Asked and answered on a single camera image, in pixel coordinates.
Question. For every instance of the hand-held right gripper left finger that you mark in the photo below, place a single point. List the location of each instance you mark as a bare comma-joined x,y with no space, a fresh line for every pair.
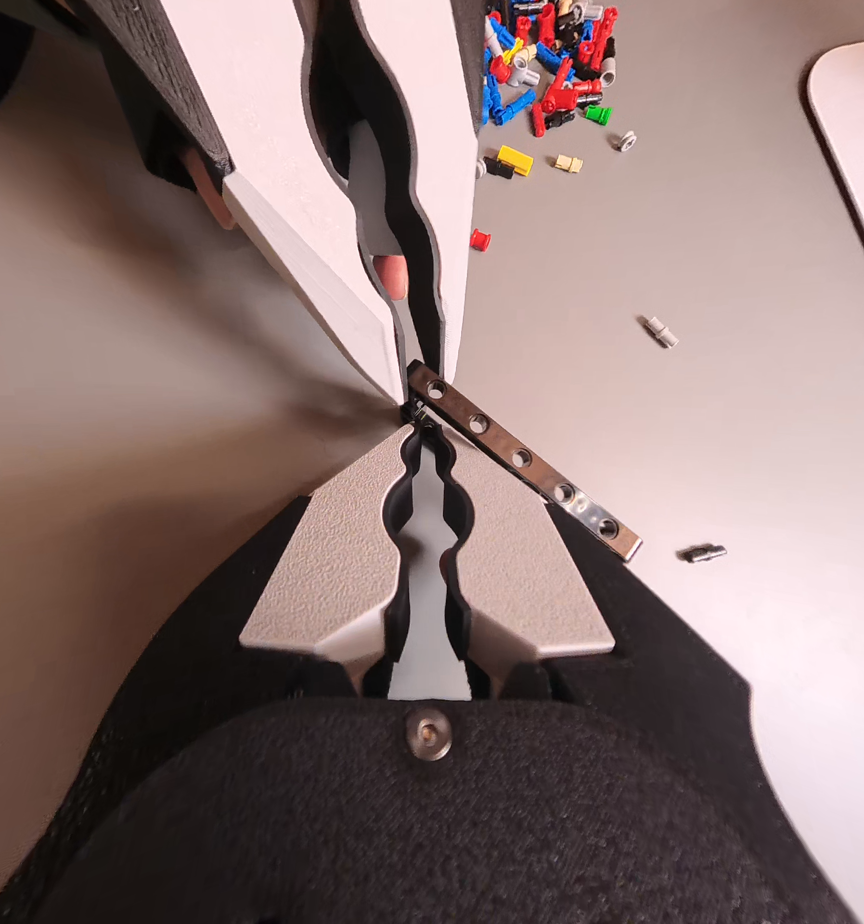
316,570

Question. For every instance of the grey lego pin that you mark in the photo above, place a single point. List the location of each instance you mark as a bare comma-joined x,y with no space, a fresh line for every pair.
661,331

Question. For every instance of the grey round lego bush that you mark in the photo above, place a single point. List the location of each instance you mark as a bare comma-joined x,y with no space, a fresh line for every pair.
625,141

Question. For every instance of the pile of colourful lego pieces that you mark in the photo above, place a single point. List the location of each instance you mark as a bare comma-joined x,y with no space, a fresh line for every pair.
547,58

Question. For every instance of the person's left hand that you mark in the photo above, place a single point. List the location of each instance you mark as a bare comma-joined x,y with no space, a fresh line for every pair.
211,195

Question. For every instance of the red lego bush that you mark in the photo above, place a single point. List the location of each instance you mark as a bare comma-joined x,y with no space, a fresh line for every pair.
480,239

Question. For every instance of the yellow lego piece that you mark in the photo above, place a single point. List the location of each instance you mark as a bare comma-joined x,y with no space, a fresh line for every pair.
516,160

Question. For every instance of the short black lego piece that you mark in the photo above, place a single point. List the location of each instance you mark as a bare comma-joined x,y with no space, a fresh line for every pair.
500,170

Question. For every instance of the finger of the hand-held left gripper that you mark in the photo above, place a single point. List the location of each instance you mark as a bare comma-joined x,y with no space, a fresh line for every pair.
439,108
258,108

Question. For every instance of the green lego piece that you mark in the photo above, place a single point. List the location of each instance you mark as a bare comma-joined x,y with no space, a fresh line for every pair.
599,114

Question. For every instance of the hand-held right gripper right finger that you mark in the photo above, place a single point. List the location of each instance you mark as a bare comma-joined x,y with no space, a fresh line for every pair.
533,577

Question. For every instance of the tan lego pin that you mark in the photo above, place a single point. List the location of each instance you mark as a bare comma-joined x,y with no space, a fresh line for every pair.
567,164

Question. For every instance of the black lego frame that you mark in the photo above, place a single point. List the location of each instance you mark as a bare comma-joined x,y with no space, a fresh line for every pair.
522,458

